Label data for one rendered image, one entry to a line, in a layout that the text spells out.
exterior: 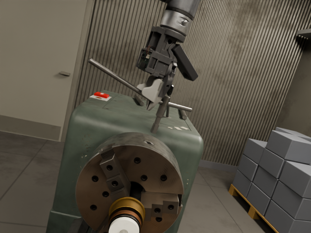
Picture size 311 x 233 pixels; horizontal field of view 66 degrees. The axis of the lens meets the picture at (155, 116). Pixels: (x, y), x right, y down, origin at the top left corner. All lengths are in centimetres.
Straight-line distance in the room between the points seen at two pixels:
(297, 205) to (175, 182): 226
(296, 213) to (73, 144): 243
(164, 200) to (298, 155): 253
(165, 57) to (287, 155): 252
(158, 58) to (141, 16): 313
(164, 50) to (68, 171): 54
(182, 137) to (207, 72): 314
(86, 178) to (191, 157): 36
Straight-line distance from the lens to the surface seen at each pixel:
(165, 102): 67
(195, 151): 85
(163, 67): 62
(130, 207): 61
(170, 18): 63
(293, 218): 294
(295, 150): 305
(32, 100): 386
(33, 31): 379
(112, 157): 65
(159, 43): 62
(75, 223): 97
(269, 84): 448
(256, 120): 450
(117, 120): 84
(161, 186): 72
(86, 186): 74
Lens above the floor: 145
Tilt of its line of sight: 11 degrees down
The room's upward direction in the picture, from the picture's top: 15 degrees clockwise
